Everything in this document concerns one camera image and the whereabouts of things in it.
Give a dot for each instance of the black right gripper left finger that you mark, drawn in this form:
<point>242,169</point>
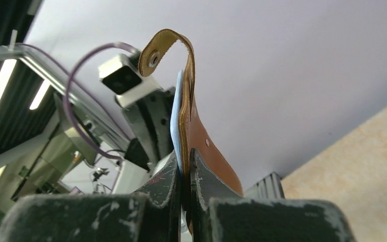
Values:
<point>150,213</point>

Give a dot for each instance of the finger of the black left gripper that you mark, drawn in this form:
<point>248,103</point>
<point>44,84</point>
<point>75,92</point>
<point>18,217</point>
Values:
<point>149,119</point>

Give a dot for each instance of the ceiling light strips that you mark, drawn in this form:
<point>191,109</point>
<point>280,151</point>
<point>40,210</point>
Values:
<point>5,74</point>

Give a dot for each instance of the brown leather card holder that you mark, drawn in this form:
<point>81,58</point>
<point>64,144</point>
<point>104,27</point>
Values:
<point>192,133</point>

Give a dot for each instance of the aluminium frame rail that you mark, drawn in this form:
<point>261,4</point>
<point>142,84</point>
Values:
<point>267,188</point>

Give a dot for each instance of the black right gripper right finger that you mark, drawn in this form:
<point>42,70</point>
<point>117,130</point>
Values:
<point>219,214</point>

